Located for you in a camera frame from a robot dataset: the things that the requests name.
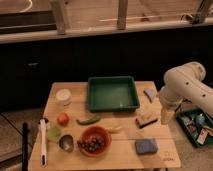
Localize green bin with items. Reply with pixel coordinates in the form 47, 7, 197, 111
176, 108, 213, 148

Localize red tomato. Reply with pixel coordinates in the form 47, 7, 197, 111
57, 113, 69, 126

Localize scrub brush with black base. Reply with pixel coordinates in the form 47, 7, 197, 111
135, 114, 158, 129

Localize orange bowl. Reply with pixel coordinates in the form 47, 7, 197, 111
77, 126, 111, 157

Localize metal measuring cup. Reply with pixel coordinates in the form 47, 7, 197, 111
59, 134, 74, 152

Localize light green lettuce leaf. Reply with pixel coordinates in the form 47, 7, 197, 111
46, 126, 61, 143

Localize black pole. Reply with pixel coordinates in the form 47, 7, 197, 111
22, 123, 28, 171

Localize green chili pepper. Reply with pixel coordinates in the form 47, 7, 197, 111
76, 116, 101, 126

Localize blue sponge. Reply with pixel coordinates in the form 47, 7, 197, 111
135, 139, 158, 155

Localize yellow green banana piece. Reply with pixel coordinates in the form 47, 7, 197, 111
106, 126, 122, 134

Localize green plastic tray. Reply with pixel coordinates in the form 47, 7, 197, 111
87, 76, 140, 113

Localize white lidded jar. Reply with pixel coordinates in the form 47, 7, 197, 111
55, 89, 71, 106

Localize white handled brush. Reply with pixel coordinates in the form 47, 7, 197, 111
40, 118, 47, 167

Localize dark grapes bunch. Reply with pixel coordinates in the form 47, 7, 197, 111
77, 136, 105, 152

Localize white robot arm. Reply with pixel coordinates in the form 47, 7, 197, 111
158, 62, 213, 125

